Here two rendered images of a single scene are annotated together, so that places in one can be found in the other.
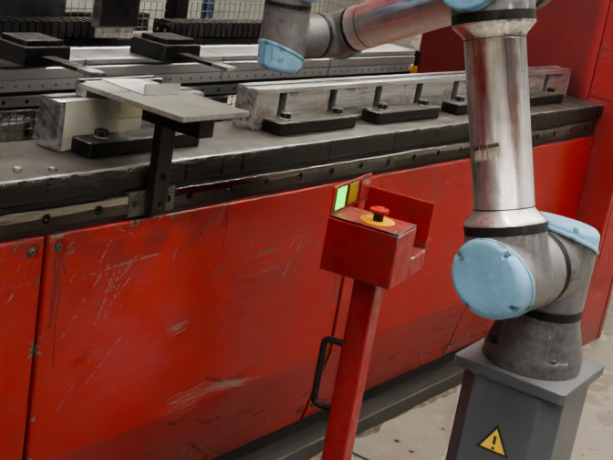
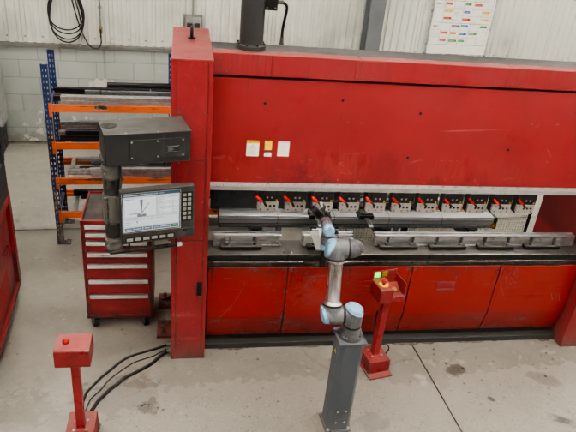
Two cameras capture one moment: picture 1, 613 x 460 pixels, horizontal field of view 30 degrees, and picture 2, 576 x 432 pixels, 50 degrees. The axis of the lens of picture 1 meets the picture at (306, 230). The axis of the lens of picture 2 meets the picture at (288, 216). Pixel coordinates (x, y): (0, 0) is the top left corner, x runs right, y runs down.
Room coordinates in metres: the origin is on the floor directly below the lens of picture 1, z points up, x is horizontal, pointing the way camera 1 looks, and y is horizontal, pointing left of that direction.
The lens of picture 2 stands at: (-0.91, -2.22, 3.27)
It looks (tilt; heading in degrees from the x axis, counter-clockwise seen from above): 28 degrees down; 44
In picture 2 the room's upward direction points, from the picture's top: 6 degrees clockwise
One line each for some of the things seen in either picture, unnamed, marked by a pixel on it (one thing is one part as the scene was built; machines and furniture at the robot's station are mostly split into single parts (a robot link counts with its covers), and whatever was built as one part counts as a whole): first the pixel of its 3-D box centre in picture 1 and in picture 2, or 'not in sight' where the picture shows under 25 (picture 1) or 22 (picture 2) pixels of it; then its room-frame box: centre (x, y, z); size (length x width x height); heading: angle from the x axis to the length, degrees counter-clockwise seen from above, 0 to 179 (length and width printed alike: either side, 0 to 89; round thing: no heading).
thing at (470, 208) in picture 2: not in sight; (475, 201); (3.13, -0.24, 1.26); 0.15 x 0.09 x 0.17; 146
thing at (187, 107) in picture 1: (164, 99); (325, 240); (2.08, 0.30, 1.00); 0.26 x 0.18 x 0.01; 56
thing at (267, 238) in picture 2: not in sight; (247, 238); (1.71, 0.73, 0.92); 0.50 x 0.06 x 0.10; 146
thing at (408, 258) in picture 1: (379, 229); (387, 286); (2.32, -0.15, 0.75); 0.20 x 0.16 x 0.18; 157
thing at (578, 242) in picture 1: (552, 258); (352, 314); (1.65, -0.37, 0.94); 0.13 x 0.12 x 0.14; 142
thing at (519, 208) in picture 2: not in sight; (524, 201); (3.46, -0.47, 1.26); 0.15 x 0.09 x 0.17; 146
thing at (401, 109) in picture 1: (401, 112); (447, 246); (2.96, -0.19, 0.89); 0.30 x 0.05 x 0.03; 146
